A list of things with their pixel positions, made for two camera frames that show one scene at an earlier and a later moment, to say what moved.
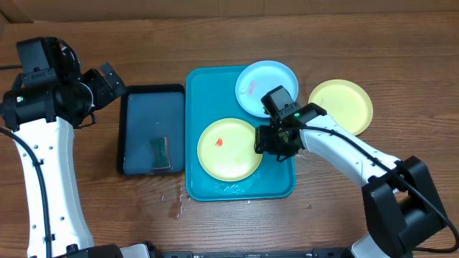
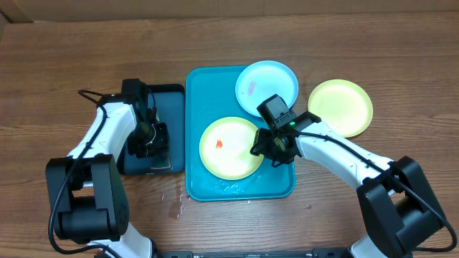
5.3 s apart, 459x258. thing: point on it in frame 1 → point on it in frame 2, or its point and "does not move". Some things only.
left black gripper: x=106 y=93 → x=161 y=145
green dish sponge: x=161 y=154 does not move
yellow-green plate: x=226 y=150 does not move
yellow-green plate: x=346 y=102 does not move
